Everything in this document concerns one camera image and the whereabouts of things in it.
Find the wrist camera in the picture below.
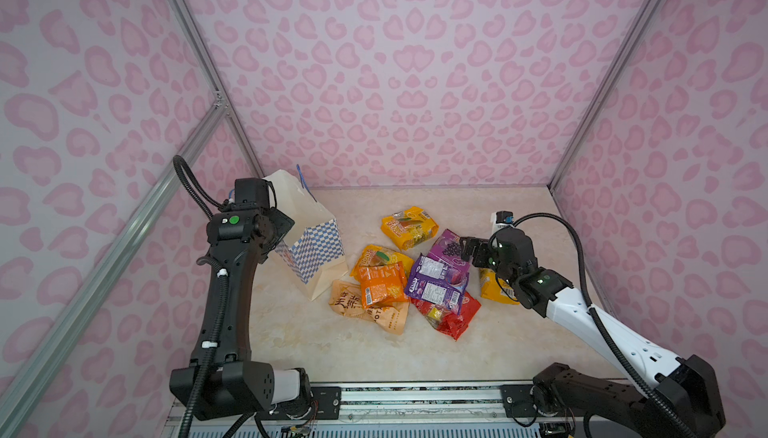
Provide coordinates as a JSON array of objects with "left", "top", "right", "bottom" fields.
[
  {"left": 491, "top": 211, "right": 515, "bottom": 230},
  {"left": 231, "top": 178, "right": 271, "bottom": 210}
]

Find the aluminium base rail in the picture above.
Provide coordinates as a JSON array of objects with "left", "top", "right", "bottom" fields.
[{"left": 161, "top": 379, "right": 679, "bottom": 438}]

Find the aluminium diagonal frame bar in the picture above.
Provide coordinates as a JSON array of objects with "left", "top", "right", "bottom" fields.
[{"left": 0, "top": 98, "right": 229, "bottom": 438}]

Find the red fruit candy bag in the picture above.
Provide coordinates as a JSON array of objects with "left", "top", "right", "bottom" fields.
[{"left": 410, "top": 293, "right": 481, "bottom": 341}]

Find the aluminium frame post left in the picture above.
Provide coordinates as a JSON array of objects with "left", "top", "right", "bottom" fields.
[{"left": 168, "top": 0, "right": 264, "bottom": 177}]

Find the checkered paper bag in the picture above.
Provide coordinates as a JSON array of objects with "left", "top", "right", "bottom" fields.
[{"left": 266, "top": 170, "right": 348, "bottom": 301}]

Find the yellow snack bag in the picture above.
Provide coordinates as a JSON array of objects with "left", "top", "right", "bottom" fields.
[{"left": 479, "top": 268, "right": 519, "bottom": 305}]

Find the purple white snack bag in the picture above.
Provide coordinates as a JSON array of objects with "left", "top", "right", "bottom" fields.
[{"left": 404, "top": 255, "right": 469, "bottom": 314}]

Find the tan paper snack bag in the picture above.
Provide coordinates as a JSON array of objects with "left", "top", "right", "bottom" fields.
[{"left": 328, "top": 280, "right": 409, "bottom": 336}]

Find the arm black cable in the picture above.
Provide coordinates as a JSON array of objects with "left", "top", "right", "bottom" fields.
[
  {"left": 488, "top": 212, "right": 697, "bottom": 438},
  {"left": 172, "top": 155, "right": 232, "bottom": 438}
]

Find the aluminium frame post right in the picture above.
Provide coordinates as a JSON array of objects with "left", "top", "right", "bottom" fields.
[{"left": 548, "top": 0, "right": 665, "bottom": 194}]

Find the orange corn snack bag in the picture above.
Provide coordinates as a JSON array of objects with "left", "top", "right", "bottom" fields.
[{"left": 357, "top": 262, "right": 408, "bottom": 309}]

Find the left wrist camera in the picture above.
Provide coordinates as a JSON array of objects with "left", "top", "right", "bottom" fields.
[{"left": 231, "top": 178, "right": 271, "bottom": 210}]

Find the purple grape candy bag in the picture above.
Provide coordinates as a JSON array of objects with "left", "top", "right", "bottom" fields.
[{"left": 427, "top": 229, "right": 471, "bottom": 285}]

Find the yellow candy bag far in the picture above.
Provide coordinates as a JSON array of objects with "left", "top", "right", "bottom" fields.
[{"left": 381, "top": 207, "right": 439, "bottom": 251}]

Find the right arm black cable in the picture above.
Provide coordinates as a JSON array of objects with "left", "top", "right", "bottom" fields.
[{"left": 488, "top": 212, "right": 697, "bottom": 438}]

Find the aluminium frame post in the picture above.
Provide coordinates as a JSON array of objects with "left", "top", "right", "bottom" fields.
[
  {"left": 168, "top": 0, "right": 264, "bottom": 177},
  {"left": 548, "top": 0, "right": 665, "bottom": 194}
]

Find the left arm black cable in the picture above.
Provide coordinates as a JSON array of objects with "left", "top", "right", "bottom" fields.
[{"left": 172, "top": 155, "right": 232, "bottom": 438}]

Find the yellow fruit candy bag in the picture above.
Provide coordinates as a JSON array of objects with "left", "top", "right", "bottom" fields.
[{"left": 350, "top": 245, "right": 414, "bottom": 281}]

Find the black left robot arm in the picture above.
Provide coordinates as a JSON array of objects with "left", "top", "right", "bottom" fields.
[{"left": 169, "top": 208, "right": 312, "bottom": 428}]

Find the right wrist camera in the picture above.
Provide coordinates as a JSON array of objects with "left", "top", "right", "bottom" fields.
[{"left": 491, "top": 211, "right": 515, "bottom": 230}]

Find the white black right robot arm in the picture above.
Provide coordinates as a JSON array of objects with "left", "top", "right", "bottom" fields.
[{"left": 460, "top": 226, "right": 726, "bottom": 437}]

